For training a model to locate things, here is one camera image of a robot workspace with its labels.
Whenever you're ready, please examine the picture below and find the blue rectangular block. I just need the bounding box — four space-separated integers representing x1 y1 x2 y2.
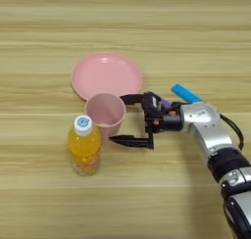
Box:
171 82 204 105

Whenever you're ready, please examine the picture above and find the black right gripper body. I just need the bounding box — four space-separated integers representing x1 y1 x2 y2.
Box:
143 100 183 150

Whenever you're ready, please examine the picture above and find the pink round plastic plate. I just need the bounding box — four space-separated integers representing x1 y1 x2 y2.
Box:
71 51 143 103

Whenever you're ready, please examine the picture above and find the small black box white label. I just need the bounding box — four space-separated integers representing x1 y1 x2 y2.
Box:
141 91 164 120

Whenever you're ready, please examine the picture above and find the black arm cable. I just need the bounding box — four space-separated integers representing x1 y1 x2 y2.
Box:
219 113 245 152

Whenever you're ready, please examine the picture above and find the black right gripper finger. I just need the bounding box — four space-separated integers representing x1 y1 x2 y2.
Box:
119 92 145 107
108 133 151 150

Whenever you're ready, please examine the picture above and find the orange juice bottle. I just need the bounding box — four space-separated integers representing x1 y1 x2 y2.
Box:
67 114 103 177

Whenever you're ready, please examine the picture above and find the pink plastic cup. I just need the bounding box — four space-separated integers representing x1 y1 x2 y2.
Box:
83 92 127 138

